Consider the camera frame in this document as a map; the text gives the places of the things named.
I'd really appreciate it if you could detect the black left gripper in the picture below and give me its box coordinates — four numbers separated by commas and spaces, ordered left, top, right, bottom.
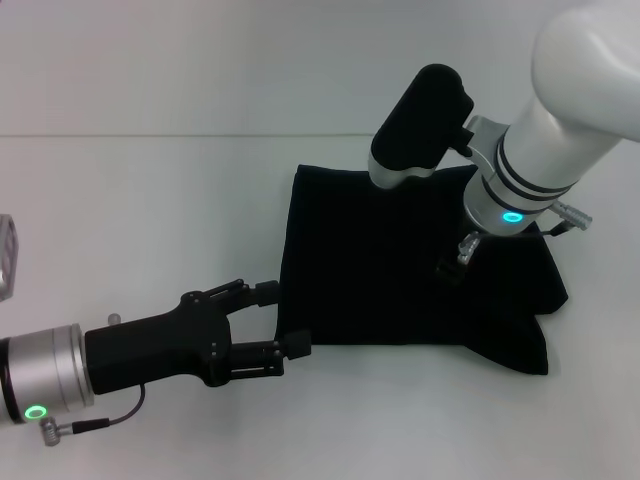
83, 279, 313, 397

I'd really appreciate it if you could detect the black shirt with FREE print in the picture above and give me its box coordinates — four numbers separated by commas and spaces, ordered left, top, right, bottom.
276, 163, 570, 377

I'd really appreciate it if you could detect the right arm thin dark cable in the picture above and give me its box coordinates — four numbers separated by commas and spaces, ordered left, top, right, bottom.
521, 221, 572, 240

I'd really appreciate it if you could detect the arm thin dark cable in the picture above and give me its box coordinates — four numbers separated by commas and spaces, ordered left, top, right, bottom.
521, 221, 572, 240
71, 383, 148, 434

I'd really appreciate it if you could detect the left arm thin dark cable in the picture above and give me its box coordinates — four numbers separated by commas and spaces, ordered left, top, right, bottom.
71, 383, 148, 434

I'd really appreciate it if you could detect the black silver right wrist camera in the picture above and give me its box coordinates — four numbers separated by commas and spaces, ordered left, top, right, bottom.
368, 62, 477, 192

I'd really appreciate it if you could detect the left arm angled cable plug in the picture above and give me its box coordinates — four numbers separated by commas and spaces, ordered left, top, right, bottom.
39, 418, 75, 444

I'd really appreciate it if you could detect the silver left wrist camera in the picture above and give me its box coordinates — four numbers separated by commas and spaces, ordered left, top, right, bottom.
0, 213, 22, 302

